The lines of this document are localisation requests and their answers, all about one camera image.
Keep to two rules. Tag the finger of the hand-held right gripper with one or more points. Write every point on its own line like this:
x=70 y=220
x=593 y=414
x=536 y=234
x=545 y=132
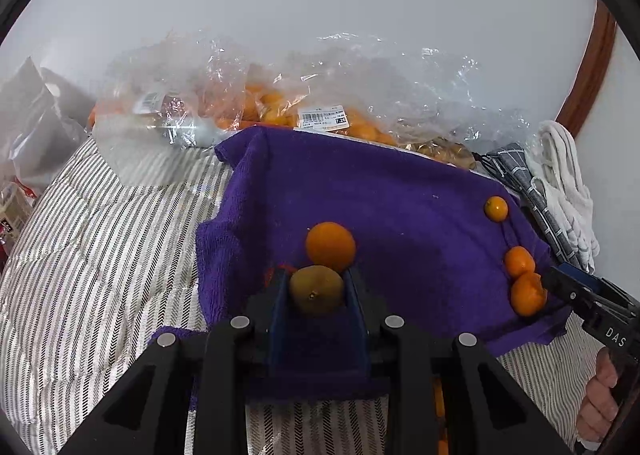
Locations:
x=565 y=290
x=580 y=275

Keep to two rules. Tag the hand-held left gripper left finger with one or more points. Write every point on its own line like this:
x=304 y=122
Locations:
x=277 y=320

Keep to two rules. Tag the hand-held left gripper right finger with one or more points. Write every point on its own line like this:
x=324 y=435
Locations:
x=356 y=320

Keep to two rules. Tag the large ribbed orange mandarin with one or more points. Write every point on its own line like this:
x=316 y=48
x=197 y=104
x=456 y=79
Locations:
x=528 y=294

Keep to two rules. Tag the yellow-green round fruit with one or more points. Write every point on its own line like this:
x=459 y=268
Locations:
x=316 y=290

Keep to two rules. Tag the small red fruit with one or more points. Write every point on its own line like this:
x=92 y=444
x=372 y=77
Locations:
x=286 y=266

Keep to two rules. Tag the smooth round orange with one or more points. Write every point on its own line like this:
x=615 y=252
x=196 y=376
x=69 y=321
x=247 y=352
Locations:
x=330 y=245

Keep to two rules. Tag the small orange mandarin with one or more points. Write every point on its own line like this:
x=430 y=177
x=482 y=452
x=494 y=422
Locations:
x=496 y=208

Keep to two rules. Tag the purple towel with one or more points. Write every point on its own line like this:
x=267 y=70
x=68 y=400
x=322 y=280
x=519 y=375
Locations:
x=400 y=195

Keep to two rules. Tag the clear bag of brown fruits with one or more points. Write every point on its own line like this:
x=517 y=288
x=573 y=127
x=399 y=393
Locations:
x=450 y=145

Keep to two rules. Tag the person's right hand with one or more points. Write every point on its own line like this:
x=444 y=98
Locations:
x=597 y=405

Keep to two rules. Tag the white striped towel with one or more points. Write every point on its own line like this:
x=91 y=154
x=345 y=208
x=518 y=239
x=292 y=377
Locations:
x=567 y=195

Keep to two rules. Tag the grey checked cloth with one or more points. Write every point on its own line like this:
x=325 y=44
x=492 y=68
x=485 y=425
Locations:
x=520 y=175

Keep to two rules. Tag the striped bed sheet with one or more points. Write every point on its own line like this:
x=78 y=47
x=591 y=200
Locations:
x=100 y=260

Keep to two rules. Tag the clear plastic container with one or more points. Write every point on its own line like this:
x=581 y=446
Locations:
x=140 y=155

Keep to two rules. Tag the clear plastic bag of oranges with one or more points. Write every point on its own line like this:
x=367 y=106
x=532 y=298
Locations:
x=360 y=85
x=160 y=85

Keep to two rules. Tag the red and white packet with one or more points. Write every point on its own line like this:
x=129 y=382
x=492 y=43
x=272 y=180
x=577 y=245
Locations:
x=15 y=210

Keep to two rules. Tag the white plastic bag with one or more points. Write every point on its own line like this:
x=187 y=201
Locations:
x=35 y=120

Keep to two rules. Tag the brown wooden door frame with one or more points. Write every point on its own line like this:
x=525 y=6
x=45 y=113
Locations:
x=590 y=70

